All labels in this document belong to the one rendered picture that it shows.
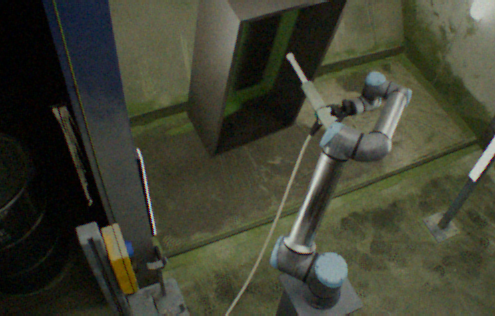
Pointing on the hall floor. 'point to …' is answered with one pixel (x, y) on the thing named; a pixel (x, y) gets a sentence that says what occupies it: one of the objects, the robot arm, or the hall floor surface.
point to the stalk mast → (89, 241)
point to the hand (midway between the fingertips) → (320, 118)
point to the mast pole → (469, 189)
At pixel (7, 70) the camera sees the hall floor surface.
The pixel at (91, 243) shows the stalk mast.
